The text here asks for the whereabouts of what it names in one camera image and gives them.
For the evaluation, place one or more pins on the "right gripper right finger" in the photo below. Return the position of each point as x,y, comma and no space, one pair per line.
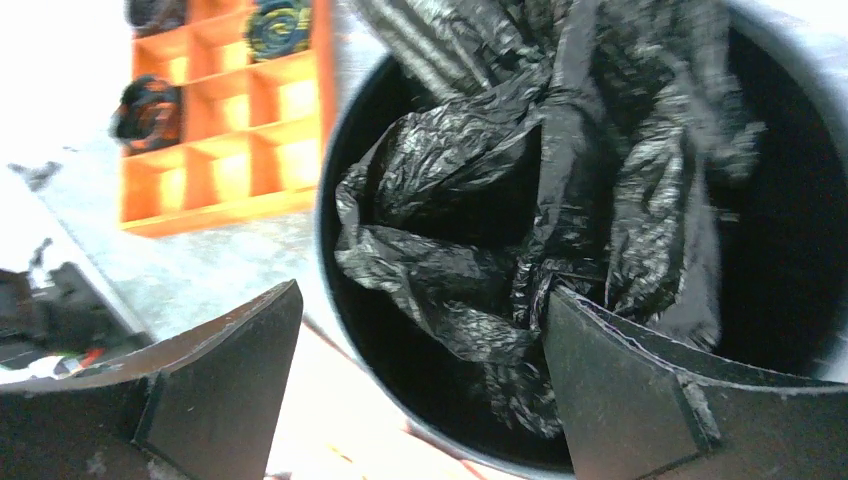
635,404

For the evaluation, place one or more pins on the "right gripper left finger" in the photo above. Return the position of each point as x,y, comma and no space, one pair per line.
201,405

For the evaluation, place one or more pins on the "dark blue trash bin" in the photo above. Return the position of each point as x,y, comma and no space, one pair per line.
781,237

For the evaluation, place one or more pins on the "black trash bag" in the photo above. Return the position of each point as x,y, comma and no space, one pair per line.
149,116
568,141
151,17

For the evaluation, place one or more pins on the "orange compartment tray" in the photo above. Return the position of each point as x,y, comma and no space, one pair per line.
252,133

